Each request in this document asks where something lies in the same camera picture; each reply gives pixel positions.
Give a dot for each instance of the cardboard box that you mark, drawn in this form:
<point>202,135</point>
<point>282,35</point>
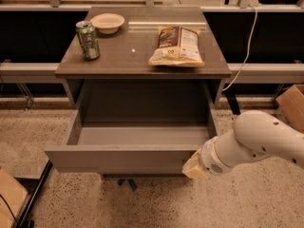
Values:
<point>291,103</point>
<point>13,197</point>

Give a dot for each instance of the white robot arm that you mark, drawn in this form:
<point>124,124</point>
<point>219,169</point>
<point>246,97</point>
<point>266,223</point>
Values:
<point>256,135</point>

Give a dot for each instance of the grey top drawer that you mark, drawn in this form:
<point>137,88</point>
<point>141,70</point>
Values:
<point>136,127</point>

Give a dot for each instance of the cardboard box right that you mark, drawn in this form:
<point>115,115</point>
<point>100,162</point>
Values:
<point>291,103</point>

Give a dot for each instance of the cardboard box bottom left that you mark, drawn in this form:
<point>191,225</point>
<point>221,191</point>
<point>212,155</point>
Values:
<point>13,197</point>

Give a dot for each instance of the white paper bowl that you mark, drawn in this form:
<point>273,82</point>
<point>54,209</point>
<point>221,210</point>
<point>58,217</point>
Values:
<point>107,23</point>

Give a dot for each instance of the yellow brown chip bag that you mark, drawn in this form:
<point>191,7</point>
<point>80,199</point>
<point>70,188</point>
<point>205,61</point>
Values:
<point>177,47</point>

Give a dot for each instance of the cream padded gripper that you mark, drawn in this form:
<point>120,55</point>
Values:
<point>209,160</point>

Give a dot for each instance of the green soda can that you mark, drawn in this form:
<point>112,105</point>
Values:
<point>88,40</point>

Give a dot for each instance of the black floor rail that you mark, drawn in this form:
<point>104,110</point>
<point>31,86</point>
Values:
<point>34,188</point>

